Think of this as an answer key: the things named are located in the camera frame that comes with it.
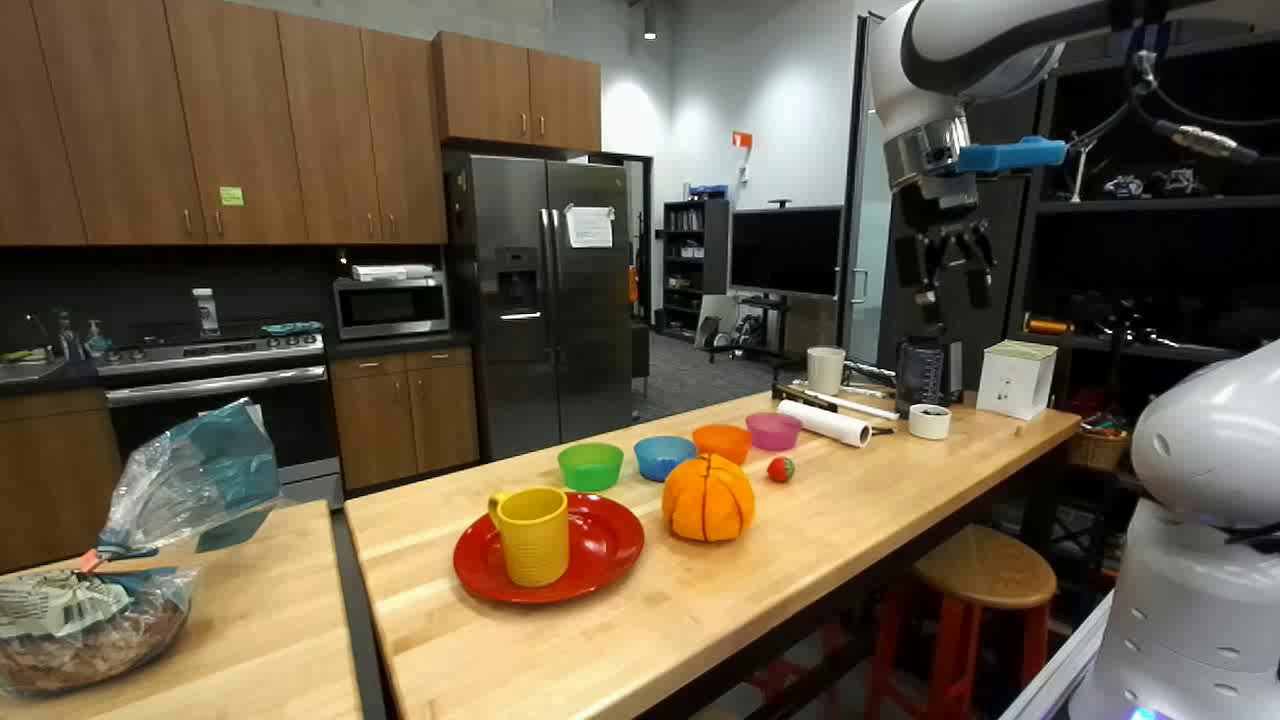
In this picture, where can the green plastic bowl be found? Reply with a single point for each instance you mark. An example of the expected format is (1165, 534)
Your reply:
(590, 467)

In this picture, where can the purple plastic bowl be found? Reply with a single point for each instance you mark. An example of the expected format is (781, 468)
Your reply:
(775, 434)

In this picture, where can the black television screen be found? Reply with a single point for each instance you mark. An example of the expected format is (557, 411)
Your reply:
(785, 251)

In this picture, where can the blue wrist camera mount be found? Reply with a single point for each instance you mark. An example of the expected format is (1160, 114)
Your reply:
(1009, 159)

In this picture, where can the silver microwave oven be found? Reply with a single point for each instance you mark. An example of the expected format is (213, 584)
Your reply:
(389, 302)

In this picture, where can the blue plastic bowl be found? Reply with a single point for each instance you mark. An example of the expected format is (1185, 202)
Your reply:
(663, 452)

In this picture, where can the white paper towel roll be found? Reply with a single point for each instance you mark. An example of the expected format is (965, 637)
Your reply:
(829, 427)

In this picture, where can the small red green ball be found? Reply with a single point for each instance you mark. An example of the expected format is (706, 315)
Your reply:
(781, 468)

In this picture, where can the plastic bag of food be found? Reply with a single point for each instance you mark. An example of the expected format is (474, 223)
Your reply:
(205, 480)

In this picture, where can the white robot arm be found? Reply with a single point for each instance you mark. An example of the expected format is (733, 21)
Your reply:
(1193, 619)

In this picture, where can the red wooden stool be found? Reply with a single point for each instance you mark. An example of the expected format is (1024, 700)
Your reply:
(974, 573)

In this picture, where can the lower wooden cabinet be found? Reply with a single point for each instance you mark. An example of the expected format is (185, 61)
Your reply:
(404, 412)

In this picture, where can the stainless steel refrigerator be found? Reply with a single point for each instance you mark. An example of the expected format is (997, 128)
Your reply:
(543, 289)

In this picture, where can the white tape roll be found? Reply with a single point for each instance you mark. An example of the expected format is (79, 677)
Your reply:
(931, 423)

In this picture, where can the white cup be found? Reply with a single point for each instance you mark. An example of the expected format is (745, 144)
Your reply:
(825, 369)

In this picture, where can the orange toy pumpkin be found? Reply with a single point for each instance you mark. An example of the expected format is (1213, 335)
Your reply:
(708, 501)

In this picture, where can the upper wooden cabinets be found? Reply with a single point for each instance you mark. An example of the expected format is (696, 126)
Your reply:
(197, 121)

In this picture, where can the dark glass jar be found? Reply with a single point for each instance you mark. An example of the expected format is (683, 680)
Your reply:
(931, 369)

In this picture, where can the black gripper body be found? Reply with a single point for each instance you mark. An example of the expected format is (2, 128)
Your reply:
(943, 241)

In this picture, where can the black shelving unit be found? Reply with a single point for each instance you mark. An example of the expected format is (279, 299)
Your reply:
(1159, 251)

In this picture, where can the stainless steel stove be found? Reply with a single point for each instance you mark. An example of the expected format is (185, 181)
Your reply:
(284, 377)

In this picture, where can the white cardboard box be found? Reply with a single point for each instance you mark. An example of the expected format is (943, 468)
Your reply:
(1017, 377)

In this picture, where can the yellow mug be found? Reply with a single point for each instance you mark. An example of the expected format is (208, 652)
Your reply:
(533, 534)

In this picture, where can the red plate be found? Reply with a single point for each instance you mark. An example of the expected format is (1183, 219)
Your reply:
(600, 550)

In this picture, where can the orange plastic bowl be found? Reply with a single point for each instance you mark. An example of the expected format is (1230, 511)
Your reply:
(723, 441)

